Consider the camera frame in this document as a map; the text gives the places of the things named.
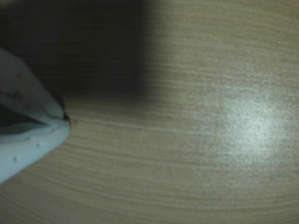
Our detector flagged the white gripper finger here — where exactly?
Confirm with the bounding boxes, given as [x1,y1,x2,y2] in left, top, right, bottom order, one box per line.
[0,48,66,121]
[0,119,71,185]

